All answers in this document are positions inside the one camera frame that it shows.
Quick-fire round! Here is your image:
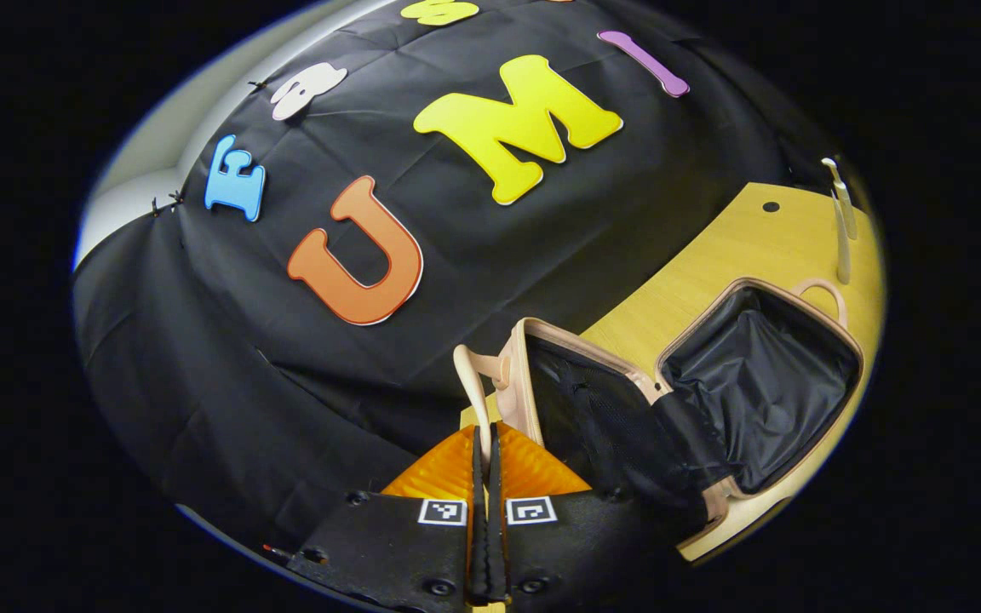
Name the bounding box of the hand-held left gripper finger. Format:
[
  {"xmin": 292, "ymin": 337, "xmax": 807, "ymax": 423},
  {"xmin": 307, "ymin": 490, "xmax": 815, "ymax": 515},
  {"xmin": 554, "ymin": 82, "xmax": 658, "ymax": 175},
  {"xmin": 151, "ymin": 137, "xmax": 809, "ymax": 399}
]
[
  {"xmin": 489, "ymin": 421, "xmax": 687, "ymax": 609},
  {"xmin": 286, "ymin": 421, "xmax": 489, "ymax": 610}
]

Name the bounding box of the beige pink suitcase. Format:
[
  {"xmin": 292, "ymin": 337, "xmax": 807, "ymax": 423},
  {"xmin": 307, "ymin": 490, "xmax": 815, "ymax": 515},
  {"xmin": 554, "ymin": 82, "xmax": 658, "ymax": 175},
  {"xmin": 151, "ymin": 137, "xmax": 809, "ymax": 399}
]
[{"xmin": 454, "ymin": 277, "xmax": 866, "ymax": 563}]

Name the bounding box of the white pump bottle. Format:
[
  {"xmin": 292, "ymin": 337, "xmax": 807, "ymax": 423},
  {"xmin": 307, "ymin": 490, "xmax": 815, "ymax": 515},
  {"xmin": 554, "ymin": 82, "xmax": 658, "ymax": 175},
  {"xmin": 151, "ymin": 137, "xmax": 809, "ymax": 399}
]
[{"xmin": 821, "ymin": 158, "xmax": 859, "ymax": 241}]

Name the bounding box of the black backdrop cloth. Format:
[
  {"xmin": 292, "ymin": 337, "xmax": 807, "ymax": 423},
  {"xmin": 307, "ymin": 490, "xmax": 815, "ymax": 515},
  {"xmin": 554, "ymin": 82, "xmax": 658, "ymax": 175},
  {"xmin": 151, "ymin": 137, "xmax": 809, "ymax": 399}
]
[{"xmin": 73, "ymin": 0, "xmax": 849, "ymax": 554}]

